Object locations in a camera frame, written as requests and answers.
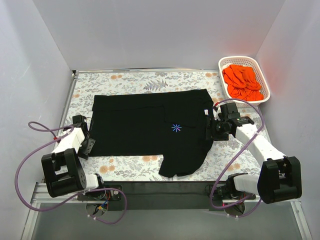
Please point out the floral patterned table mat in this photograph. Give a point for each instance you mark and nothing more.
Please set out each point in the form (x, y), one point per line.
(224, 158)

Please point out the white perforated plastic basket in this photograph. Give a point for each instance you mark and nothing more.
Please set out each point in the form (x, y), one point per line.
(245, 61)

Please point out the black t shirt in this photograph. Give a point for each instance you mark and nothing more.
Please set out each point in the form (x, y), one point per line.
(170, 124)

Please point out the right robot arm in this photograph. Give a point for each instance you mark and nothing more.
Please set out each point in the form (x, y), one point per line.
(279, 178)

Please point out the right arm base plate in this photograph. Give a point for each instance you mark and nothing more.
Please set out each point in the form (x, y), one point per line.
(223, 193)

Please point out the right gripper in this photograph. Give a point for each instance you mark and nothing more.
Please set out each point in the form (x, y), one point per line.
(210, 129)

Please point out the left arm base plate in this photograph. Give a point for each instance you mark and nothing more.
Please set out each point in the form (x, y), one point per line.
(110, 195)

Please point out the aluminium front rail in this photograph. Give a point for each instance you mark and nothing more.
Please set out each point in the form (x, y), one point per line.
(271, 192)

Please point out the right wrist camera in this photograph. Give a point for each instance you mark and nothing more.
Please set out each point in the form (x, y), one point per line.
(229, 114)

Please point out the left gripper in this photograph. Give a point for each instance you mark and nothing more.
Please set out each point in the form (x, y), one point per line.
(88, 146)

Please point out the orange t shirt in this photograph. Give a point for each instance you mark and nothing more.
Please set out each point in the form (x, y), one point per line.
(241, 83)

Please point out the aluminium rail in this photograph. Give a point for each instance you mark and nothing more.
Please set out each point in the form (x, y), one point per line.
(157, 69)
(271, 192)

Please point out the aluminium back rail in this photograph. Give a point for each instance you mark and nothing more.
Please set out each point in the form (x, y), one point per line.
(157, 69)

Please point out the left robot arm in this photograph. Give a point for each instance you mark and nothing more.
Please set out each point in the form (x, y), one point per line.
(62, 168)

